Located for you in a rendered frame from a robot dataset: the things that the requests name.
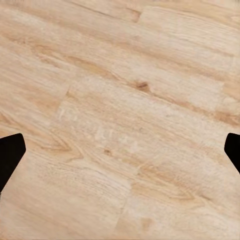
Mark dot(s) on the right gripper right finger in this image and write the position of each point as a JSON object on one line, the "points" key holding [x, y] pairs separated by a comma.
{"points": [[232, 149]]}

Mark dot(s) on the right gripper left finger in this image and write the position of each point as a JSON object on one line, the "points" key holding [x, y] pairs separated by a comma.
{"points": [[12, 150]]}

